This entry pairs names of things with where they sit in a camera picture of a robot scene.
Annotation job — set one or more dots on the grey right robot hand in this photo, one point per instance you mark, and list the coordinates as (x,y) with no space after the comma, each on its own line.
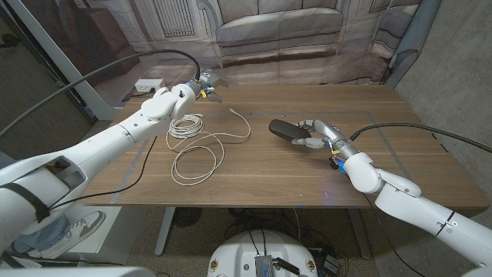
(332,134)

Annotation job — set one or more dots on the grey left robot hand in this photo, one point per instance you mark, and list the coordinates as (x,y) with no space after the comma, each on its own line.
(210,81)

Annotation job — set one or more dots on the black glasses case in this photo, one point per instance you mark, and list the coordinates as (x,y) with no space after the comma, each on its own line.
(286,130)

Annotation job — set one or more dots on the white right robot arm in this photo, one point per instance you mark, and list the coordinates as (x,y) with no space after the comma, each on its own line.
(415,211)

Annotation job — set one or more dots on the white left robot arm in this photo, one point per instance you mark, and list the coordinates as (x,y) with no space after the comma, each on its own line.
(96,150)

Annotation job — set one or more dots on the white power strip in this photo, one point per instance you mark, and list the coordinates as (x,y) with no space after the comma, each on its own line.
(148,84)

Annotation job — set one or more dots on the printed sofa room backdrop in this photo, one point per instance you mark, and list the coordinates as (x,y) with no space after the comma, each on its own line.
(276,38)

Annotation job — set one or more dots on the white table leg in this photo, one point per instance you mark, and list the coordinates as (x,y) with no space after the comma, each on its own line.
(361,238)
(165,231)

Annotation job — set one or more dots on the grey rolled backdrop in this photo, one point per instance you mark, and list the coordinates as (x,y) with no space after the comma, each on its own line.
(413,38)

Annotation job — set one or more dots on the grey finned electronics box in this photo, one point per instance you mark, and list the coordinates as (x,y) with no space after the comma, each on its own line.
(264,266)

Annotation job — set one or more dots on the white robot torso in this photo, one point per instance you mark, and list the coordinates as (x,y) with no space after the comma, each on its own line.
(238,254)

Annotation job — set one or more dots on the white leaning board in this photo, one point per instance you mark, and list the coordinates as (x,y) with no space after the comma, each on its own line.
(57,50)

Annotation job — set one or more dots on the grey and white sneaker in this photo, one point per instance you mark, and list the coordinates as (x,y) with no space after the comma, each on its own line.
(82,227)

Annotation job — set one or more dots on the person in blue jeans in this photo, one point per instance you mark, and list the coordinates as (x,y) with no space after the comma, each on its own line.
(42,236)

